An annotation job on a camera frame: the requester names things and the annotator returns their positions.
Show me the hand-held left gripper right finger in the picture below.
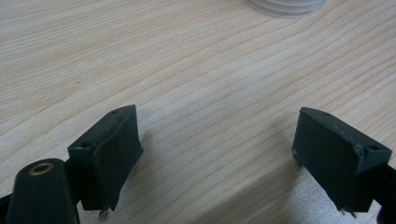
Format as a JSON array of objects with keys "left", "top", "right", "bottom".
[{"left": 292, "top": 106, "right": 393, "bottom": 214}]

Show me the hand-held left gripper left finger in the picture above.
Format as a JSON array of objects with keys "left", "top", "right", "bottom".
[{"left": 67, "top": 105, "right": 144, "bottom": 213}]

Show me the clear plastic cup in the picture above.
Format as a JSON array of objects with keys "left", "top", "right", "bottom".
[{"left": 242, "top": 0, "right": 327, "bottom": 19}]

